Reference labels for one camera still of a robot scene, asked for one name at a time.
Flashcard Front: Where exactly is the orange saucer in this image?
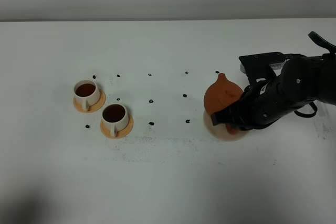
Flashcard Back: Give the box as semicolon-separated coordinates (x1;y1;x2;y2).
100;114;134;139
73;89;106;113

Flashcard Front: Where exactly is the orange saucer near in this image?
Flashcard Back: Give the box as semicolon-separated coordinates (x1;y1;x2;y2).
100;114;134;139

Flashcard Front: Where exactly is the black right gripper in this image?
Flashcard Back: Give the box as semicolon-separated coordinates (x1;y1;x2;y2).
211;77;318;131

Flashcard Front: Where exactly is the orange saucer far left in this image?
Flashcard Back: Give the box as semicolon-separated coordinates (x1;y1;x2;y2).
73;89;106;113

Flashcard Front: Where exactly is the white teacup near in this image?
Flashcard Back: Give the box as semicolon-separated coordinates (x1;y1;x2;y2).
102;103;129;137

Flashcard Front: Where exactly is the white teacup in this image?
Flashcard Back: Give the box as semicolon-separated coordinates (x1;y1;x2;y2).
102;103;129;137
73;79;100;112

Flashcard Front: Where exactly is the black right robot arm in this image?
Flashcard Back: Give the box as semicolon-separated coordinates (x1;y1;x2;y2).
210;31;335;131

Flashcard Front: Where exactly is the beige teapot coaster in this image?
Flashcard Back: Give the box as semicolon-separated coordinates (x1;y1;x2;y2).
203;111;248;142

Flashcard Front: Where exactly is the white teacup far left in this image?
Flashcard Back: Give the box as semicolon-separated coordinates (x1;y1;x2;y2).
73;79;100;112

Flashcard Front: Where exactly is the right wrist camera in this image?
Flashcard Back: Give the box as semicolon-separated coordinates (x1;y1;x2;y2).
239;52;286;86

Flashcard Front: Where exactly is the brown clay teapot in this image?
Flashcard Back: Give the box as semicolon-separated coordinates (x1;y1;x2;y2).
203;73;243;134

